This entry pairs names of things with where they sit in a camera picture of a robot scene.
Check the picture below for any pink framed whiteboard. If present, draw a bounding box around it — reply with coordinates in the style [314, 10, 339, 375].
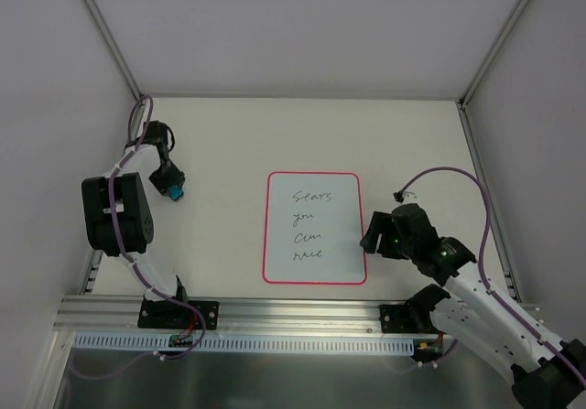
[262, 171, 367, 286]

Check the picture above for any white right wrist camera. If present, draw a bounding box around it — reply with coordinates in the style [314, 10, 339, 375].
[403, 191, 418, 200]

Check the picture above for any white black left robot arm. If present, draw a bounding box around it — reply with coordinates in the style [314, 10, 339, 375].
[81, 121, 190, 328]

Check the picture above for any left aluminium corner post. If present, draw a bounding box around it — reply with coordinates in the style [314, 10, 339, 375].
[81, 0, 141, 100]

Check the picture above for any white slotted cable duct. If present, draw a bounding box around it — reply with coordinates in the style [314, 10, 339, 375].
[72, 331, 416, 357]

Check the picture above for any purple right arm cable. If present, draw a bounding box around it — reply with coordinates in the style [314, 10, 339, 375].
[393, 166, 586, 382]

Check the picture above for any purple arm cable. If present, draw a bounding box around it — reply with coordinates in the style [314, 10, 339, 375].
[393, 166, 586, 382]
[68, 95, 207, 381]

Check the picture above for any blue whiteboard eraser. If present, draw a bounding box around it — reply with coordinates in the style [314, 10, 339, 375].
[169, 186, 184, 201]

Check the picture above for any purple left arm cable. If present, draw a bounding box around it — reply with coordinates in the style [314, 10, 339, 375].
[68, 95, 207, 381]

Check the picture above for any aluminium corner post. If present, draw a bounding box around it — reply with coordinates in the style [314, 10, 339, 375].
[81, 0, 141, 100]
[459, 0, 532, 108]

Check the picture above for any right aluminium corner post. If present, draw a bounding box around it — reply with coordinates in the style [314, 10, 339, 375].
[459, 0, 532, 108]

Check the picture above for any front aluminium mounting rail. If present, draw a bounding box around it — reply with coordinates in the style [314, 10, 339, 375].
[52, 295, 403, 337]

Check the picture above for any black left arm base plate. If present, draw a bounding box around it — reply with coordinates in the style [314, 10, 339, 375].
[137, 299, 220, 330]

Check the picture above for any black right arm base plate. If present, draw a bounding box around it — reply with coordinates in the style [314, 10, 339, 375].
[378, 303, 439, 334]

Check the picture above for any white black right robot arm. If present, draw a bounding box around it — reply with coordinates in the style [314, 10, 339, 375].
[360, 203, 585, 408]

